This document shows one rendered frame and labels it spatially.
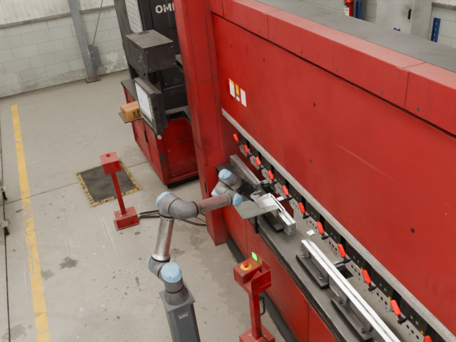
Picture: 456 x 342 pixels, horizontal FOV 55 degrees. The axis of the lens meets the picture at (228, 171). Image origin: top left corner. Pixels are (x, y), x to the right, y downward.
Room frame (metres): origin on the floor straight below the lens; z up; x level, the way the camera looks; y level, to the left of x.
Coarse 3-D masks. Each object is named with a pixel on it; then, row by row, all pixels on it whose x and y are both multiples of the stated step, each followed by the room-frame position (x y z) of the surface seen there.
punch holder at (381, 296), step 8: (376, 272) 1.42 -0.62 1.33; (376, 280) 1.42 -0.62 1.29; (384, 280) 1.37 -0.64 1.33; (376, 288) 1.41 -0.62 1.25; (384, 288) 1.37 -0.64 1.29; (392, 288) 1.32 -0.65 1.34; (376, 296) 1.40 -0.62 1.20; (384, 296) 1.36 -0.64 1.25; (392, 296) 1.32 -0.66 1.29; (400, 296) 1.33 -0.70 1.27; (384, 304) 1.35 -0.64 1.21
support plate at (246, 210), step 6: (264, 198) 2.55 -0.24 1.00; (240, 204) 2.51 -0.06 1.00; (246, 204) 2.50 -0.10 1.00; (252, 204) 2.49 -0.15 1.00; (240, 210) 2.44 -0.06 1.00; (246, 210) 2.43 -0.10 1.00; (252, 210) 2.42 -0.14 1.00; (258, 210) 2.42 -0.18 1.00; (264, 210) 2.41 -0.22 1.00; (270, 210) 2.41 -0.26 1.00; (246, 216) 2.36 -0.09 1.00; (252, 216) 2.36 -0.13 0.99
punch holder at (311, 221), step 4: (308, 204) 2.00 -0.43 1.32; (308, 208) 2.00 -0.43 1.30; (312, 208) 1.96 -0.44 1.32; (308, 212) 2.00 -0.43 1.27; (312, 212) 1.95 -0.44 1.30; (316, 212) 1.91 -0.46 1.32; (312, 216) 1.95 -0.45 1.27; (316, 216) 1.91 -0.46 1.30; (320, 216) 1.89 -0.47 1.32; (308, 220) 1.99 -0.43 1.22; (312, 220) 1.95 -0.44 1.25; (316, 220) 1.91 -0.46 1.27; (320, 220) 1.89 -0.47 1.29; (324, 220) 1.90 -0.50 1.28; (308, 224) 1.99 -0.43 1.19; (312, 224) 1.95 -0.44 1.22; (312, 228) 1.95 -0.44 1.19; (316, 228) 1.92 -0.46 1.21; (316, 232) 1.91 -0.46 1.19
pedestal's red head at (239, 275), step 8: (256, 256) 2.16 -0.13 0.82; (240, 264) 2.15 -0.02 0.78; (256, 264) 2.13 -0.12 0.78; (240, 272) 2.08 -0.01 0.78; (248, 272) 2.07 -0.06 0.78; (256, 272) 2.10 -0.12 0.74; (240, 280) 2.06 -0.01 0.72; (248, 280) 2.07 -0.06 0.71; (256, 280) 1.99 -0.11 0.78; (264, 280) 2.02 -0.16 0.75; (248, 288) 2.00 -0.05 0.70; (256, 288) 1.98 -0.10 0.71; (264, 288) 2.01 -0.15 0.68
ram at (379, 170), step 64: (256, 64) 2.58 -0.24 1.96; (256, 128) 2.64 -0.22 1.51; (320, 128) 1.90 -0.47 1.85; (384, 128) 1.47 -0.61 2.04; (320, 192) 1.88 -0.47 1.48; (384, 192) 1.43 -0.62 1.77; (448, 192) 1.15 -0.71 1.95; (384, 256) 1.39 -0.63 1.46; (448, 256) 1.10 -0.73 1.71; (448, 320) 1.05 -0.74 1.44
